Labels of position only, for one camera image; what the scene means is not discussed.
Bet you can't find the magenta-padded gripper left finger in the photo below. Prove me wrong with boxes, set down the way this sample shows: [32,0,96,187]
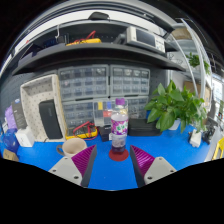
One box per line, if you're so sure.
[48,143,99,188]

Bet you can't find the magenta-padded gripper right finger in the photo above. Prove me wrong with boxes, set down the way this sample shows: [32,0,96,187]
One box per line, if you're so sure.
[129,144,178,189]

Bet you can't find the purple-capped clear drink bottle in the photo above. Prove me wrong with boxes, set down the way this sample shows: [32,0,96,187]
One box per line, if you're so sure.
[109,97,130,155]

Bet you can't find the beige mug with grey dots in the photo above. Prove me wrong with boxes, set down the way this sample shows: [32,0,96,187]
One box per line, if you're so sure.
[55,137,88,159]

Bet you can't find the yellow multimeter with red leads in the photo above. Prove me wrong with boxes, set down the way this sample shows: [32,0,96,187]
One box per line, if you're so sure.
[65,121,100,141]

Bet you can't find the flat black case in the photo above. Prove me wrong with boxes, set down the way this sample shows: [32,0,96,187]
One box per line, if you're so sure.
[127,118,163,137]

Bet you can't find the flat round red coaster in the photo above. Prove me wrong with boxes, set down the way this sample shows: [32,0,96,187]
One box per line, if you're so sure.
[108,148,130,163]

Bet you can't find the small white box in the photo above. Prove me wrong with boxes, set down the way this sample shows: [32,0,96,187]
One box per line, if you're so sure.
[14,126,36,149]

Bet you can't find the small black box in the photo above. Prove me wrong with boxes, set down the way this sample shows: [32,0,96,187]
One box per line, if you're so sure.
[98,124,114,143]

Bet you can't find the grey small-parts drawer cabinet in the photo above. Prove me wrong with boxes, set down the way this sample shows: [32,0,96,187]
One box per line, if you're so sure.
[62,99,96,130]
[57,64,110,102]
[109,64,151,99]
[127,96,150,120]

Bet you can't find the small cardboard box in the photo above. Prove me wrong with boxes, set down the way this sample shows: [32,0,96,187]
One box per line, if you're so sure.
[2,148,20,163]

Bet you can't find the green leafy potted plant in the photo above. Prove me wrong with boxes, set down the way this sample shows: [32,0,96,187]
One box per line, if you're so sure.
[143,79,209,133]

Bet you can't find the blue bag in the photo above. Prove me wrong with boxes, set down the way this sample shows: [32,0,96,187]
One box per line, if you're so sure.
[1,129,21,155]

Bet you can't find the clear compartment box, coloured parts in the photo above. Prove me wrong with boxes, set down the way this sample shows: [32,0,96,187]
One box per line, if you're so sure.
[93,99,129,128]

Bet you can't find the dark upright box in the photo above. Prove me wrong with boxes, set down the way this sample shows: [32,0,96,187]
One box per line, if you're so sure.
[11,99,29,131]

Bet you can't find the purple package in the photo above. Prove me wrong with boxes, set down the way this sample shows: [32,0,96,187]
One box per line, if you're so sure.
[4,105,18,131]

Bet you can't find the white pegboard stand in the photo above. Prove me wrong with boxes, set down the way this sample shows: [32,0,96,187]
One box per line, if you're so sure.
[19,73,68,143]

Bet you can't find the white metal rack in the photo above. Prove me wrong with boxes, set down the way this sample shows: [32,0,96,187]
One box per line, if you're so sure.
[166,23,215,102]

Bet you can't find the dark bench shelf unit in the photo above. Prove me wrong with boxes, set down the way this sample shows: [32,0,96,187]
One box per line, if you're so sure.
[9,11,188,77]

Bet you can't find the yellow frame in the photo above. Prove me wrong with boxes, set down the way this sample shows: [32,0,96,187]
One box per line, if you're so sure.
[211,136,224,161]

